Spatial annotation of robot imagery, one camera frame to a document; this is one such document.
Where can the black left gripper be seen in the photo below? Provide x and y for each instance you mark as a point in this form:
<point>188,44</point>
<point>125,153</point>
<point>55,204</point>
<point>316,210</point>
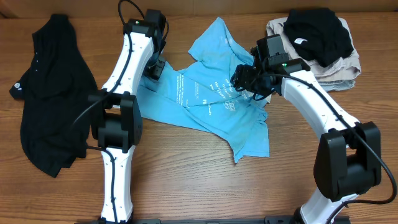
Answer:
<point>156,72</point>

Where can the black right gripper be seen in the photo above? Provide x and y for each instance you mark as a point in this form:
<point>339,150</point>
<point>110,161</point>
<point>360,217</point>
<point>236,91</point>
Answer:
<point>241,78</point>

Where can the light blue t-shirt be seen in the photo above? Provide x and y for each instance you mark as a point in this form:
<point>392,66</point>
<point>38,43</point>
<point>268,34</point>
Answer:
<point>202,97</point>

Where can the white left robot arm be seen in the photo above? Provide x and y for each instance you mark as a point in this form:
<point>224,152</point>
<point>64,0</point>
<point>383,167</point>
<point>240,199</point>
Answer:
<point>116,121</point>

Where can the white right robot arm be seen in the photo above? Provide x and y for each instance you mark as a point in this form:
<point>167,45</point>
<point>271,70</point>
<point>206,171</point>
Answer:
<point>346,164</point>

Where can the black folded garment on pile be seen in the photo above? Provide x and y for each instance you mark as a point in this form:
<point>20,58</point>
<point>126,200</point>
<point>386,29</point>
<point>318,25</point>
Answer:
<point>317,34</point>

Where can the grey denim folded garment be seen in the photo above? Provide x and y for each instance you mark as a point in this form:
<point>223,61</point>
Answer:
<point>338,85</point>

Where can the beige folded garment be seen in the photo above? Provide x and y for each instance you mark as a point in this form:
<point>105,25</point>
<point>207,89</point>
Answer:
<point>342,69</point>

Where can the black shirt on left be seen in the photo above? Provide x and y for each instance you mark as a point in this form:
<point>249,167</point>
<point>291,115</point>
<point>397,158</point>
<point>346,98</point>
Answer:
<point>55,90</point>

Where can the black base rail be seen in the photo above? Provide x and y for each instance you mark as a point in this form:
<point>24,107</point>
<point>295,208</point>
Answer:
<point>214,221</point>

